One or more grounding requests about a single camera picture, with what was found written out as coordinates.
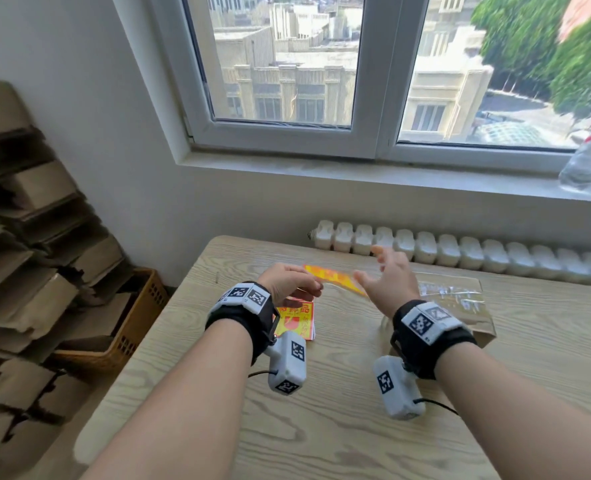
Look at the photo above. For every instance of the person's right hand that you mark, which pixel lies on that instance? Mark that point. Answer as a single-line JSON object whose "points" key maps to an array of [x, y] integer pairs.
{"points": [[393, 284]]}

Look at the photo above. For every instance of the person's left hand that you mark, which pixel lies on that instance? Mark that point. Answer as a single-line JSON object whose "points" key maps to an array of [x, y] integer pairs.
{"points": [[285, 282]]}

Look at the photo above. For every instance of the stack of yellow fragile stickers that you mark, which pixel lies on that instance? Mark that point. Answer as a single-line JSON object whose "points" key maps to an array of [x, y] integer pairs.
{"points": [[298, 322]]}

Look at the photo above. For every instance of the red yellow fragile sticker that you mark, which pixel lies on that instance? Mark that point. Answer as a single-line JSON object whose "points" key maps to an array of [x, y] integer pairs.
{"points": [[335, 278]]}

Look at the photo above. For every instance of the brown cardboard box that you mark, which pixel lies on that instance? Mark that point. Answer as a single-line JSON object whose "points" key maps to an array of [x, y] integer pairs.
{"points": [[470, 322]]}

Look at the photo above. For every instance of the person's right forearm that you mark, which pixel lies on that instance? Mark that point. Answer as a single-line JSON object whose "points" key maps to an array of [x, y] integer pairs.
{"points": [[520, 419]]}

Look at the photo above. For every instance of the person's left forearm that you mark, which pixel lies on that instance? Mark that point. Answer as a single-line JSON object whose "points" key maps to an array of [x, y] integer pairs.
{"points": [[185, 409]]}

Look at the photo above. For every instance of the pile of flattened cardboard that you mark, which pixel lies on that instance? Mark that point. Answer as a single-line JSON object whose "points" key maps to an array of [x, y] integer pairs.
{"points": [[30, 254]]}

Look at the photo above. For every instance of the white radiator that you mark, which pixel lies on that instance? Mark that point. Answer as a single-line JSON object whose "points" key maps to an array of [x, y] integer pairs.
{"points": [[450, 249]]}

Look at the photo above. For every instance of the clear plastic water bottle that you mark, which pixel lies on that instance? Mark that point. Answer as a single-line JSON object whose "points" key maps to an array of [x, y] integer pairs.
{"points": [[590, 159]]}

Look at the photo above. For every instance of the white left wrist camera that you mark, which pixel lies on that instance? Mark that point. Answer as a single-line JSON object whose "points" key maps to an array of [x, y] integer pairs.
{"points": [[288, 362]]}

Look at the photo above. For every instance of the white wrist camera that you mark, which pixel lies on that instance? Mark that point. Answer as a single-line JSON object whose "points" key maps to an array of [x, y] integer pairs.
{"points": [[288, 362], [398, 389]]}

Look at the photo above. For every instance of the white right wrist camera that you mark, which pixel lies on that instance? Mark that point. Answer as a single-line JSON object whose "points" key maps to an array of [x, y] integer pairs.
{"points": [[398, 389]]}

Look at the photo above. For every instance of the white window frame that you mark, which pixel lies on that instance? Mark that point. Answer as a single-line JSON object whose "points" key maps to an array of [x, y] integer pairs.
{"points": [[375, 94]]}

